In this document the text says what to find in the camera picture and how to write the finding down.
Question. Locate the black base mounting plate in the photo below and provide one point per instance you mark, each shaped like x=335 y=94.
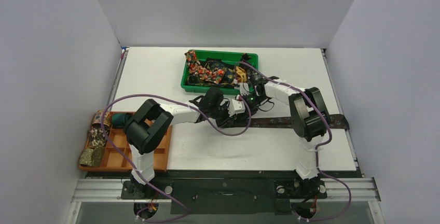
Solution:
x=282 y=191

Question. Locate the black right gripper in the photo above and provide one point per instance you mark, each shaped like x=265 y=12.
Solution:
x=253 y=102

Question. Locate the dark brown blue-patterned tie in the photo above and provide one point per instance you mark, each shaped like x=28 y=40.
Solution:
x=336 y=121

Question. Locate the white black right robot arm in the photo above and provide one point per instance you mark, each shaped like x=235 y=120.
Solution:
x=309 y=120

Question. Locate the aluminium frame rail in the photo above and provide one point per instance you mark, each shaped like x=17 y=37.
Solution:
x=110 y=190

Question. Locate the orange compartment tray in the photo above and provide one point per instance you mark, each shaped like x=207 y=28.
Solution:
x=116 y=148

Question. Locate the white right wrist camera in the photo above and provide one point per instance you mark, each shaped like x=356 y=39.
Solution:
x=244 y=89

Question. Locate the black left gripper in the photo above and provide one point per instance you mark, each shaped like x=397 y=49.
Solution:
x=228 y=120

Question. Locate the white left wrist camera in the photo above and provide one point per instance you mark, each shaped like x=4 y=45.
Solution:
x=236 y=107

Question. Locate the colourful rolled tie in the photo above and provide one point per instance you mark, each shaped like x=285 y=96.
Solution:
x=102 y=116

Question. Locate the dark teal rolled tie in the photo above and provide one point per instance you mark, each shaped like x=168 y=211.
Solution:
x=119 y=120

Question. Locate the brown floral rolled tie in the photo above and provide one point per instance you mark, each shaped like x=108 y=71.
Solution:
x=96 y=136

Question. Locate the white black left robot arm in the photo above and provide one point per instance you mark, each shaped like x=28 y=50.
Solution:
x=146 y=128

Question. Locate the yellow patterned tie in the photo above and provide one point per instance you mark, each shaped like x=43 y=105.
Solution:
x=240 y=74

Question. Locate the red floral patterned tie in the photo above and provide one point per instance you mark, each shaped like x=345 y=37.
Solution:
x=206 y=74

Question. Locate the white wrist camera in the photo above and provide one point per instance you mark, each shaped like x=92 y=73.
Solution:
x=244 y=89
x=236 y=107

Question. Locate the dark navy patterned tie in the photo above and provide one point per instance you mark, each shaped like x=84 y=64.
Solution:
x=228 y=80

